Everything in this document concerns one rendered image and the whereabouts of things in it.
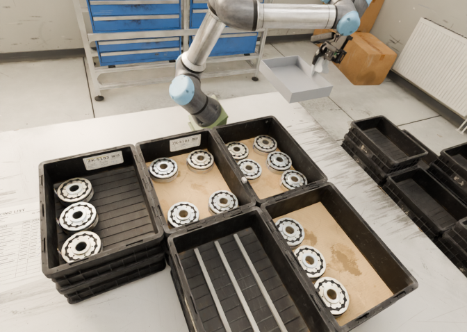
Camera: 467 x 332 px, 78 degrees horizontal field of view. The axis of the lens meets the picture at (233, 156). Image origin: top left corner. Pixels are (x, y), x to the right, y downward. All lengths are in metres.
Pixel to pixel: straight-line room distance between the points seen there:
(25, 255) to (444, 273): 1.49
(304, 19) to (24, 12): 2.96
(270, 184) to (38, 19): 3.01
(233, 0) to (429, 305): 1.22
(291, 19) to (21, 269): 1.18
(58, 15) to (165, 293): 3.05
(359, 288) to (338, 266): 0.08
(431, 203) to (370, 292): 1.22
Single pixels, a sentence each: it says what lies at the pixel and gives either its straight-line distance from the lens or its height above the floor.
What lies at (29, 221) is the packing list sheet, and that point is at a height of 0.70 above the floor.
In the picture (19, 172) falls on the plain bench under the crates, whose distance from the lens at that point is 1.45.
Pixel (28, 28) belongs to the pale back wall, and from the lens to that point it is 3.67.
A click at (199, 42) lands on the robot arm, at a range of 1.26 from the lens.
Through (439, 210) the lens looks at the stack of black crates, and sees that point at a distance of 2.16.
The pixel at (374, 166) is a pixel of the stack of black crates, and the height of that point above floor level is 0.48.
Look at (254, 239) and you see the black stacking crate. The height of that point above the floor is 0.83.
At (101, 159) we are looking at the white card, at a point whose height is 0.90.
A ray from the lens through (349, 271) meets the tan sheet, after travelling 1.04.
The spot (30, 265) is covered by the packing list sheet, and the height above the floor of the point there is 0.70.
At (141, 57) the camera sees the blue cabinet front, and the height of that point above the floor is 0.37.
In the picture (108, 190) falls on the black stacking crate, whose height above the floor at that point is 0.83.
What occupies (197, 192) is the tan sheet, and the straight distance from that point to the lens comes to 1.06.
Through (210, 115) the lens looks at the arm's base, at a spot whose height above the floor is 0.85.
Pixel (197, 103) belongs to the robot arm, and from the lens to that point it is 1.30.
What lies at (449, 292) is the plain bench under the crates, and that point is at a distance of 1.38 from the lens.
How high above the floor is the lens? 1.67
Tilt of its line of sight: 45 degrees down
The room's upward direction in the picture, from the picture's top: 10 degrees clockwise
